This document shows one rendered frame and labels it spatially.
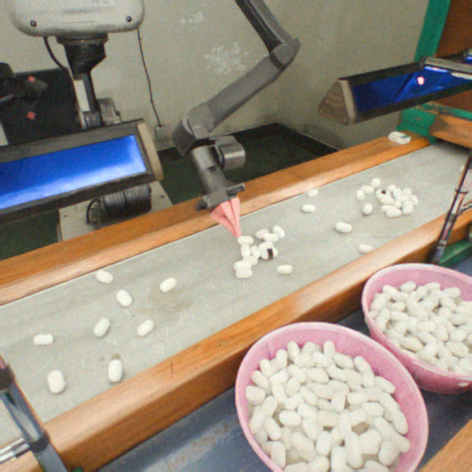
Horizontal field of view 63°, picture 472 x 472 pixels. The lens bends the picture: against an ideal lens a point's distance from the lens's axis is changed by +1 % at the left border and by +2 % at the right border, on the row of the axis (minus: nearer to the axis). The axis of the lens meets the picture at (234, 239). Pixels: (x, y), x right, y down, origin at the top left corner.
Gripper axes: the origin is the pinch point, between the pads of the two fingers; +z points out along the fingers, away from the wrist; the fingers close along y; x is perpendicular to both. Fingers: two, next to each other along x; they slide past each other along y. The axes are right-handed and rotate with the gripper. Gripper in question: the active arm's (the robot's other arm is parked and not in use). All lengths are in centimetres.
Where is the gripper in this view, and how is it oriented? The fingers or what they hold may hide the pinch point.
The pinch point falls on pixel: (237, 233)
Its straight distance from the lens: 80.6
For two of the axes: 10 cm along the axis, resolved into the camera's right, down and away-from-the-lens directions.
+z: 4.3, 8.9, -1.1
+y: 8.2, -3.4, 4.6
